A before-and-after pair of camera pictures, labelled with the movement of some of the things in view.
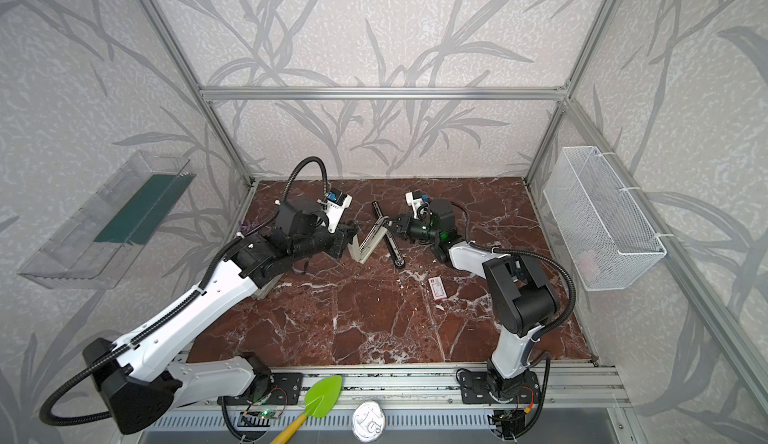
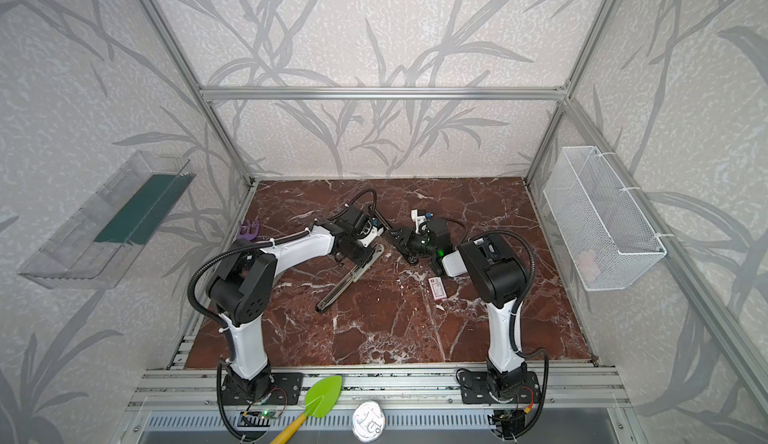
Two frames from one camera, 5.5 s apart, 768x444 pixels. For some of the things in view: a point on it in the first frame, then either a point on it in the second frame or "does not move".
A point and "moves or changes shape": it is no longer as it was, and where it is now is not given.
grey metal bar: x=361 y=251 moves or changes shape
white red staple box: x=437 y=287 does not move
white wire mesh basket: x=595 y=221 does not move
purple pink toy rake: x=249 y=226 does not move
